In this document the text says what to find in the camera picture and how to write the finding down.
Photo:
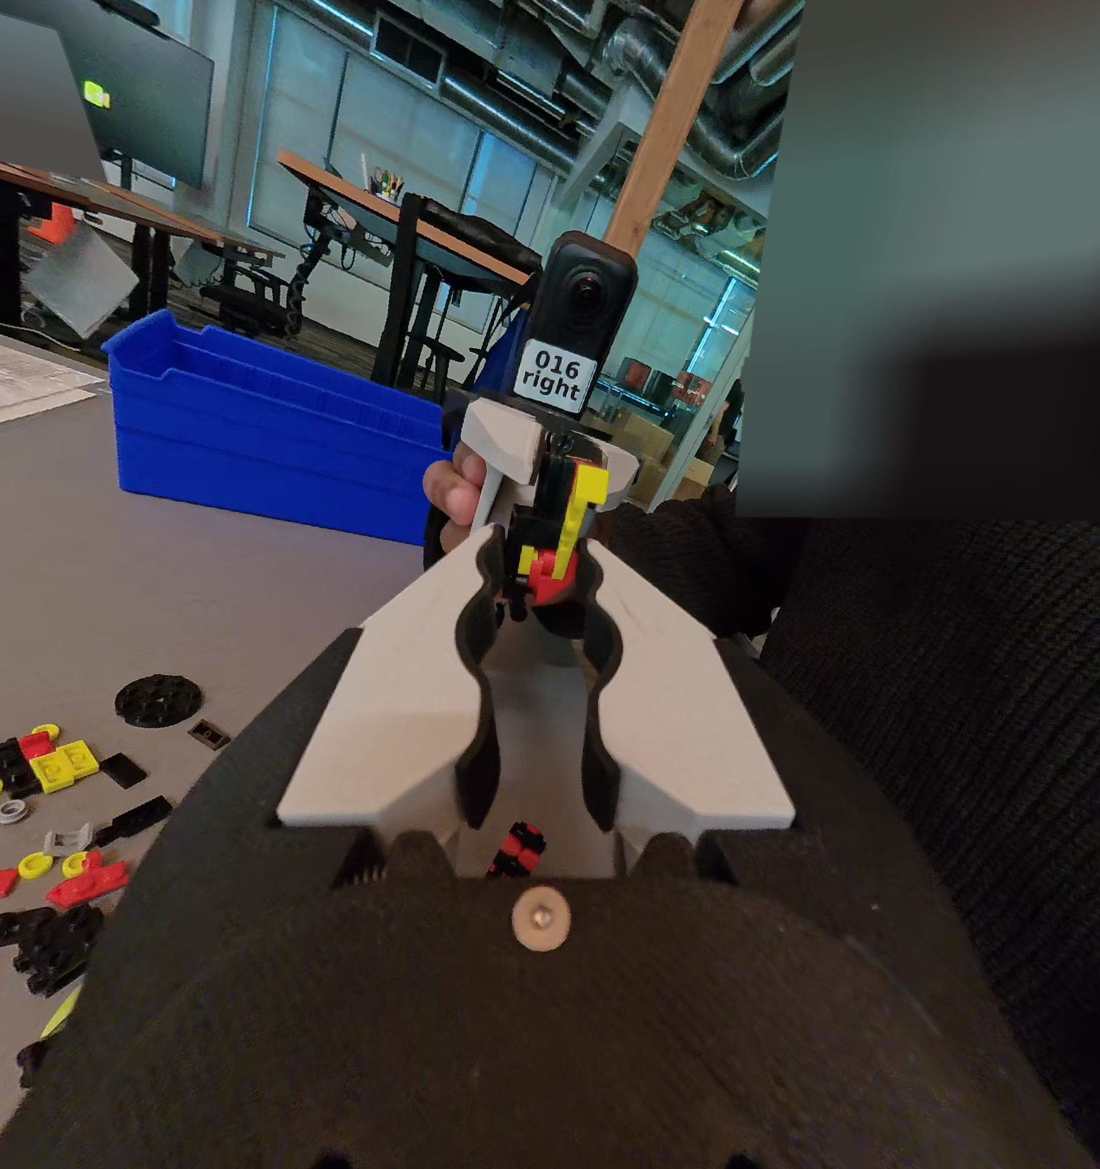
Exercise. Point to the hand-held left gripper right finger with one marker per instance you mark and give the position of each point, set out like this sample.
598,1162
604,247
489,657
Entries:
688,729

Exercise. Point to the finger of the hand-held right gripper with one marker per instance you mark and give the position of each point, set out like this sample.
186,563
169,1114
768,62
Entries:
621,474
506,438

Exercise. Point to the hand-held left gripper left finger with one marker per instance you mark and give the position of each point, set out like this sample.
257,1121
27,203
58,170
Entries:
387,712

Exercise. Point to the small red yellow lego assembly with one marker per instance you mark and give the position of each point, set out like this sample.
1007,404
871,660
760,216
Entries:
552,570

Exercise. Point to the pile of lego pieces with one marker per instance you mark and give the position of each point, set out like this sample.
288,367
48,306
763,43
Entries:
58,768

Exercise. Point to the person's right forearm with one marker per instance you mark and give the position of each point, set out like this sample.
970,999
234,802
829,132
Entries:
688,556

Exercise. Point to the long black studded lego strip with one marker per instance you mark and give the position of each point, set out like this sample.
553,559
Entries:
516,850

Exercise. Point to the round black lego plate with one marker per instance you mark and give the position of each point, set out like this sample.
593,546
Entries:
160,702

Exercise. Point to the person's right hand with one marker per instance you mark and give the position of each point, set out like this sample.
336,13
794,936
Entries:
454,491

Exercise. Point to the cardboard box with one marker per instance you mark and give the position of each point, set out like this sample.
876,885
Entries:
688,474

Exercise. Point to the wooden desk with black legs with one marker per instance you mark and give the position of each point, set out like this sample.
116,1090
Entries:
148,214
410,294

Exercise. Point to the pen cup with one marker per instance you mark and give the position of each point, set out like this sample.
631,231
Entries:
384,182

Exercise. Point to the stacked blue plastic bin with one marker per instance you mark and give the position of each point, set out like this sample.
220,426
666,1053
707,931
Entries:
267,438

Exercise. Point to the person's black sweater torso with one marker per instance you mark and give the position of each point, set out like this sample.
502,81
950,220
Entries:
970,729

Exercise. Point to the white leaning board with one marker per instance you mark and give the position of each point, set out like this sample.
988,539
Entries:
80,278

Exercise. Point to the black computer monitor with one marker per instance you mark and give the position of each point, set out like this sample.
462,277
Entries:
156,99

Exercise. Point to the printed paper sheets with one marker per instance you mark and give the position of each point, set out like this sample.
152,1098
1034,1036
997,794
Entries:
11,377

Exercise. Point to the orange traffic cone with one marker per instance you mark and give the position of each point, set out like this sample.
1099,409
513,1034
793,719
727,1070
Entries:
55,224

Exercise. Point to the wooden post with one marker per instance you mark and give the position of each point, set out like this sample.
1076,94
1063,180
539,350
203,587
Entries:
671,136

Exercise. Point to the metal ventilation duct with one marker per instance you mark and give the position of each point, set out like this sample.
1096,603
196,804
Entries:
621,47

